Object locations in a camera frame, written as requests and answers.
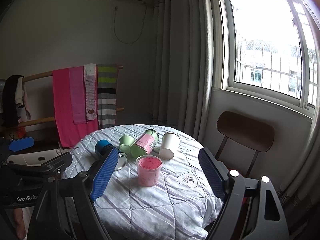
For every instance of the grey curtain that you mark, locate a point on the grey curtain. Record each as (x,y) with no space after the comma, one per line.
(182,58)

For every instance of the white low cabinet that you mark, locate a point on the white low cabinet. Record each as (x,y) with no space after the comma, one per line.
(35,158)

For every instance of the pink plastic cup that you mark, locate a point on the pink plastic cup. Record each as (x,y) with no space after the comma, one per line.
(148,169)

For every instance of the brown wooden chair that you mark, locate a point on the brown wooden chair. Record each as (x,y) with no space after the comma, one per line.
(247,132)

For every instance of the knitted pink white scarf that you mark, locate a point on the knitted pink white scarf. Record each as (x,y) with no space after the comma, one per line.
(90,90)

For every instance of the white paper cup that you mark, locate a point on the white paper cup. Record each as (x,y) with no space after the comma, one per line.
(169,146)

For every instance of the hanging dark clothes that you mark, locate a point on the hanging dark clothes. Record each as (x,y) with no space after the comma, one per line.
(14,96)

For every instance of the striped grey green scarf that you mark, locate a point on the striped grey green scarf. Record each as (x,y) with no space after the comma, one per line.
(107,95)

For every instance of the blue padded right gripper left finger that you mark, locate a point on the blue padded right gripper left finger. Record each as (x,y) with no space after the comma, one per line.
(97,177)

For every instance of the green pink labelled can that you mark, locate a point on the green pink labelled can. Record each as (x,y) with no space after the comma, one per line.
(144,144)

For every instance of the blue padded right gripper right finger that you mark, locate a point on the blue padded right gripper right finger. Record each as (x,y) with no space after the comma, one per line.
(222,183)

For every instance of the white striped quilted table cover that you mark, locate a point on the white striped quilted table cover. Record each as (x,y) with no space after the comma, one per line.
(180,206)

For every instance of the wooden towel rack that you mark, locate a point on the wooden towel rack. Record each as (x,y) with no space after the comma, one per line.
(42,100)

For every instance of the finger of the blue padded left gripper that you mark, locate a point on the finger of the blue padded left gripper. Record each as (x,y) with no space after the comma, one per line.
(21,144)

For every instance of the person's hand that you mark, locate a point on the person's hand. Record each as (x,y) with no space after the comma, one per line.
(19,224)

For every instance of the white framed window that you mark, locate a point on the white framed window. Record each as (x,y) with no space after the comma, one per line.
(272,52)

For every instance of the hot pink towel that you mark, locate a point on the hot pink towel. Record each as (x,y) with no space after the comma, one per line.
(69,132)

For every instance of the light pink towel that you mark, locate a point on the light pink towel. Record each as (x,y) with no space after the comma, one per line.
(77,92)

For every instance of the blue black metal can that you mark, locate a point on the blue black metal can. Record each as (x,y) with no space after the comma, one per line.
(104,148)

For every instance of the small green paper cup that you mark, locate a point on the small green paper cup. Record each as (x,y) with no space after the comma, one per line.
(125,142)

